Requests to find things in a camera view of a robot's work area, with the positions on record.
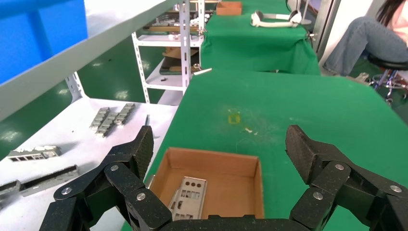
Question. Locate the grey walled metal bracket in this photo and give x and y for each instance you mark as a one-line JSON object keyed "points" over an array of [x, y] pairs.
{"points": [[47, 181]]}

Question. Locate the small brown cardboard box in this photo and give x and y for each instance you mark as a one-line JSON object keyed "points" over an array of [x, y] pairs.
{"points": [[229, 9]]}

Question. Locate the white slotted metal shelf frame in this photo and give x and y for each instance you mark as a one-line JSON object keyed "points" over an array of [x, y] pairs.
{"points": [[75, 87]]}

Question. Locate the thin dark metal rod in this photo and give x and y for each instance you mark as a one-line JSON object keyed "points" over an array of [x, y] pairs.
{"points": [[147, 120]]}

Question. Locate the narrow slotted metal strip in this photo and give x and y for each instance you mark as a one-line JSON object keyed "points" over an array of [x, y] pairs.
{"points": [[32, 153]]}

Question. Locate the black swivel stool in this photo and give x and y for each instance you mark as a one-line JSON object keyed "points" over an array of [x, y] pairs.
{"points": [[387, 63]]}

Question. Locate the white storage shelf unit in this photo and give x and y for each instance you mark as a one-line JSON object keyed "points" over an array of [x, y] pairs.
{"points": [[186, 38]]}

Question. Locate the white headset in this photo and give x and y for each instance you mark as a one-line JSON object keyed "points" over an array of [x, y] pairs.
{"points": [[271, 23]]}

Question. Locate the silver metal shield plate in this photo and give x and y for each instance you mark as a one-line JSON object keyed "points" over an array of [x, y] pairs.
{"points": [[199, 207], [172, 202]]}

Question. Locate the green table cloth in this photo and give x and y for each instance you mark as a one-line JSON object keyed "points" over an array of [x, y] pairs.
{"points": [[287, 102]]}

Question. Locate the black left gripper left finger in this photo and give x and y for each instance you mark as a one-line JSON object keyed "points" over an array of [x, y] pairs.
{"points": [[124, 181]]}

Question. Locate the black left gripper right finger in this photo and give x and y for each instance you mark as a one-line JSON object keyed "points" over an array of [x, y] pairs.
{"points": [[334, 181]]}

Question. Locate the small slotted metal piece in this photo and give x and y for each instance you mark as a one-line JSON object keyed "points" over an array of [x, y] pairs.
{"points": [[124, 114], [99, 118], [106, 126]]}

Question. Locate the blue plastic tray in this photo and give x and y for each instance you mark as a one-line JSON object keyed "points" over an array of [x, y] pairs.
{"points": [[32, 38]]}

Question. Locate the seated person in jeans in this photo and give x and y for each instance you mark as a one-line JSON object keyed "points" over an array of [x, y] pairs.
{"points": [[357, 41]]}

